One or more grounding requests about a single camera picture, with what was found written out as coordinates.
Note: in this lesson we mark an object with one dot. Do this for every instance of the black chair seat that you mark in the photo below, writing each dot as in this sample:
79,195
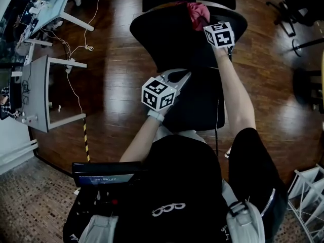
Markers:
197,105

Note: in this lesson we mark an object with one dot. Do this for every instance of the person's black shirt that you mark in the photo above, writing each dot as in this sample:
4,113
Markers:
182,173

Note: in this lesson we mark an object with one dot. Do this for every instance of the yellow black striped floor strip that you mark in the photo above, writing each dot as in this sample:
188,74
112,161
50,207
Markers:
86,138

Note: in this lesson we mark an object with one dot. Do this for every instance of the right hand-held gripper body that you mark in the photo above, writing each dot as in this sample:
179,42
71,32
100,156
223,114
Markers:
220,35

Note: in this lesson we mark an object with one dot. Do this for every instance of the pink cloth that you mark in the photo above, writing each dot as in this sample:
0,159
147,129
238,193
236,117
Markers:
197,13

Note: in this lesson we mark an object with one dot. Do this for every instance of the black table base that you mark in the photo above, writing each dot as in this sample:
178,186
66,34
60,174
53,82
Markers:
306,90

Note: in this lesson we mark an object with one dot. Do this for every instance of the person's light grey trousers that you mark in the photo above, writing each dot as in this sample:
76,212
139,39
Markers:
163,133

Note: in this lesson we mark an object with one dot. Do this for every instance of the black swivel chair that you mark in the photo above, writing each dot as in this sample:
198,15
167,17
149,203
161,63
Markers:
303,4

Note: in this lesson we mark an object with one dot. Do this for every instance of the person's left forearm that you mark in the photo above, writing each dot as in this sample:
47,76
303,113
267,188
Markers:
136,143

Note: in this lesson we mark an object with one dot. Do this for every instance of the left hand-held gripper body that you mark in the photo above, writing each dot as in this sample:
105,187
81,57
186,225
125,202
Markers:
158,95

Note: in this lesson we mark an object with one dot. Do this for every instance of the white power strip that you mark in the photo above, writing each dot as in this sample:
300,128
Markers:
29,119

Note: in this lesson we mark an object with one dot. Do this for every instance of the black pole stand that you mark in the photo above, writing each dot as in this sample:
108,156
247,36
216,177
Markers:
297,47

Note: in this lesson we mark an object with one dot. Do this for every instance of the black chest monitor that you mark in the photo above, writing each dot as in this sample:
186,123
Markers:
106,178

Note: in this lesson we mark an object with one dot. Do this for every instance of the grey desk with white legs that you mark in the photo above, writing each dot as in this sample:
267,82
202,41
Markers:
35,92

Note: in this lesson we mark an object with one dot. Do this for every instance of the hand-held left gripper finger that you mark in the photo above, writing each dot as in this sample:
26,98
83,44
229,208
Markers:
174,71
182,83

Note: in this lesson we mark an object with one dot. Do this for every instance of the person's right forearm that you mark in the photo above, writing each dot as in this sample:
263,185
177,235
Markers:
238,102

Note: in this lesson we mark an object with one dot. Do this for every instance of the white baseboard pipes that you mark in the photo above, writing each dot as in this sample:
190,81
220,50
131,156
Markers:
15,152

